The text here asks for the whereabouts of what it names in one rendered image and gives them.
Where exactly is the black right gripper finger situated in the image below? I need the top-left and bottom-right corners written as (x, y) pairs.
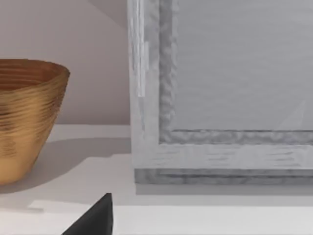
top-left (61, 192), bottom-right (114, 235)

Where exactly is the brown woven basket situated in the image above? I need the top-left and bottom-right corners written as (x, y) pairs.
top-left (0, 58), bottom-right (71, 186)

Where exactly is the grey wooden cabinet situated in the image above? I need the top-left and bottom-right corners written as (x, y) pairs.
top-left (127, 0), bottom-right (313, 186)

